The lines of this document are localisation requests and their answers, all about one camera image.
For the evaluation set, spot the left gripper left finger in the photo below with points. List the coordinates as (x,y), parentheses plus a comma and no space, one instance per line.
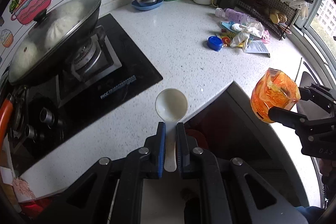
(154,161)

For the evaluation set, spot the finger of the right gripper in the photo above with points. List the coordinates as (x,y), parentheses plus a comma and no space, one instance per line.
(288,118)
(309,93)

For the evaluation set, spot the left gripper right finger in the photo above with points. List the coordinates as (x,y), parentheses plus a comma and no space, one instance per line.
(184,144)

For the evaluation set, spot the orange snack pouch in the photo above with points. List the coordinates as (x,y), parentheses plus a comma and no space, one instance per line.
(274,89)

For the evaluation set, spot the white plastic spoon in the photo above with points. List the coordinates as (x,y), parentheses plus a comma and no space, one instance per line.
(171,106)

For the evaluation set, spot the printed paper leaflet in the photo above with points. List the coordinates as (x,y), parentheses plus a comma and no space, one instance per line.
(256,47)

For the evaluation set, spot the pink plastic bag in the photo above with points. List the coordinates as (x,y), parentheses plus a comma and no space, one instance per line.
(265,37)

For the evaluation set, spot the white rubber glove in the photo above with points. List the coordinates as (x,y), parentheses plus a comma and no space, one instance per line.
(255,29)

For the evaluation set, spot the blue bottle cap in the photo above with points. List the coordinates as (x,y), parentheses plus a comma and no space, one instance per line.
(214,43)

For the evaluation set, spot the purple label plastic bottle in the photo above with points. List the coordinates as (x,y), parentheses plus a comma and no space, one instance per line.
(232,16)

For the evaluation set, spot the red trash bin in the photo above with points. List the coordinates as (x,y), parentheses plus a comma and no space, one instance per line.
(203,132)

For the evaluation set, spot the ginger root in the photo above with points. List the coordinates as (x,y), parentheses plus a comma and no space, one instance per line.
(277,17)

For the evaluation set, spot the yellow yeast packet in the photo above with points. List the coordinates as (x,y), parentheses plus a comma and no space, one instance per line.
(226,38)

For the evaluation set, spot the black gas stove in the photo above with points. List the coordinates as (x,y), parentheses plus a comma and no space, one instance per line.
(107,71)

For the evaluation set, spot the black mug utensil holder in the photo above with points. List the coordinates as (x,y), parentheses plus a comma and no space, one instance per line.
(224,4)

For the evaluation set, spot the blue saucer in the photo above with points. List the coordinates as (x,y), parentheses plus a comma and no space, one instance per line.
(148,7)

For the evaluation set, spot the black wok with glass lid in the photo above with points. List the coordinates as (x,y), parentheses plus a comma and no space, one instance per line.
(53,39)

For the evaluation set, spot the black wire rack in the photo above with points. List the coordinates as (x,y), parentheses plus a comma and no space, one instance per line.
(261,9)

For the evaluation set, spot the window frame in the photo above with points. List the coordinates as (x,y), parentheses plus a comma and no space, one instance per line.
(316,39)

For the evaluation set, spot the frying pan orange handle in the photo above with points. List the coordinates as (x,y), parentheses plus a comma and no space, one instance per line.
(5,114)

